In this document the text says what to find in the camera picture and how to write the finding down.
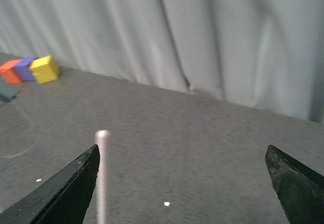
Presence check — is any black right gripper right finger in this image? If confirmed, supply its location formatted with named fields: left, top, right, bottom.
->
left=265, top=145, right=323, bottom=223

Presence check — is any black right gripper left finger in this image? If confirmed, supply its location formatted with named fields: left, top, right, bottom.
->
left=1, top=145, right=100, bottom=223

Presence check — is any pale wooden chopstick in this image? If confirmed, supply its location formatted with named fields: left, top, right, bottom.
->
left=95, top=130, right=110, bottom=224

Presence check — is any dark green flat object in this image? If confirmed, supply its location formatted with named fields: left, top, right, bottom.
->
left=0, top=79, right=20, bottom=103

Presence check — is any yellow cube block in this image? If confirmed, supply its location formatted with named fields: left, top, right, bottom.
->
left=29, top=56, right=61, bottom=84

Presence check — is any orange cube block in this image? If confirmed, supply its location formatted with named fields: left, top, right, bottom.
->
left=1, top=59, right=23, bottom=84

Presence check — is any purple cube block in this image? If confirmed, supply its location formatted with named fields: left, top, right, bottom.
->
left=14, top=57, right=38, bottom=81

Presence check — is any grey-white curtain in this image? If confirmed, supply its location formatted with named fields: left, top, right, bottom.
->
left=1, top=0, right=323, bottom=122

